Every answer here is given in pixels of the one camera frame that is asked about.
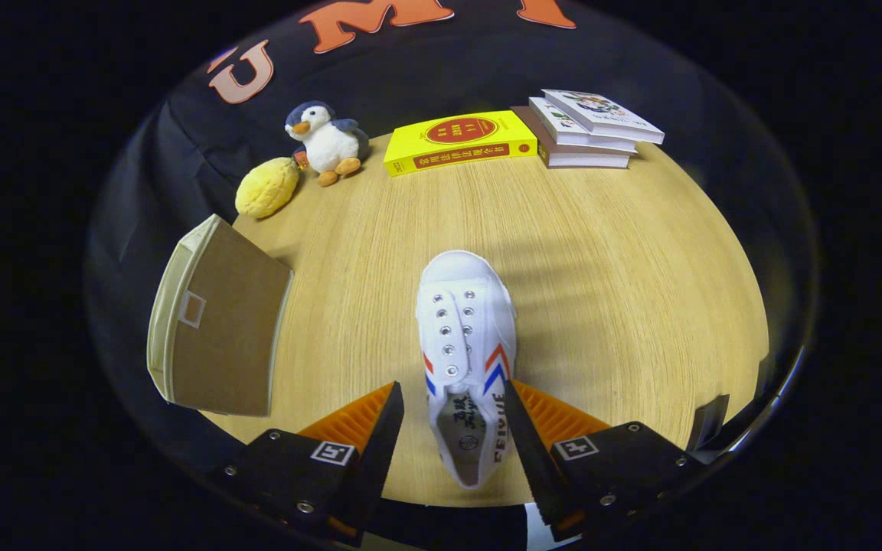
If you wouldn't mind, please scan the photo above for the brown book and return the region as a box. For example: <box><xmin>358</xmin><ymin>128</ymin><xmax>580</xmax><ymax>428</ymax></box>
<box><xmin>511</xmin><ymin>105</ymin><xmax>632</xmax><ymax>169</ymax></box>

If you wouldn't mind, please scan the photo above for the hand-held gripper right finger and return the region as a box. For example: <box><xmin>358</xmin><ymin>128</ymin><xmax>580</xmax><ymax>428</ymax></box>
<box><xmin>502</xmin><ymin>379</ymin><xmax>710</xmax><ymax>543</ymax></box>

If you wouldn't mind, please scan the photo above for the yellow book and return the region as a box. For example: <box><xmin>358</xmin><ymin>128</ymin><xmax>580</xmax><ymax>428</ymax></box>
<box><xmin>383</xmin><ymin>110</ymin><xmax>539</xmax><ymax>178</ymax></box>

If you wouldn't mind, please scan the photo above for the beige fabric storage box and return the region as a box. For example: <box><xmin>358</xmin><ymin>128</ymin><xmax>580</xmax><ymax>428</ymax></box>
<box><xmin>146</xmin><ymin>214</ymin><xmax>294</xmax><ymax>418</ymax></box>

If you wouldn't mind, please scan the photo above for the white canvas shoe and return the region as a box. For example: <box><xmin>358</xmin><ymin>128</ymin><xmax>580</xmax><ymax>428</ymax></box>
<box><xmin>415</xmin><ymin>250</ymin><xmax>519</xmax><ymax>490</ymax></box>

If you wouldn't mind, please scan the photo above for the penguin plush toy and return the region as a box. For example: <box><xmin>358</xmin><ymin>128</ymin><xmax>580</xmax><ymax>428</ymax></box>
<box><xmin>285</xmin><ymin>101</ymin><xmax>371</xmax><ymax>187</ymax></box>

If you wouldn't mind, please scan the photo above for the white illustrated book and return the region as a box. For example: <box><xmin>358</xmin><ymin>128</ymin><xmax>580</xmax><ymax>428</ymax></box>
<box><xmin>541</xmin><ymin>90</ymin><xmax>665</xmax><ymax>145</ymax></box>

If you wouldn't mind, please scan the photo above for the yellow bun plush toy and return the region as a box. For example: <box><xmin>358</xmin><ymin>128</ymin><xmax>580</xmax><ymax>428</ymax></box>
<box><xmin>235</xmin><ymin>157</ymin><xmax>300</xmax><ymax>220</ymax></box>

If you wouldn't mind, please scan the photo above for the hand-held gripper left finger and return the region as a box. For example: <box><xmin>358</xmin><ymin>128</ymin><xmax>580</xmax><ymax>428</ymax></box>
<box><xmin>215</xmin><ymin>381</ymin><xmax>406</xmax><ymax>547</ymax></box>

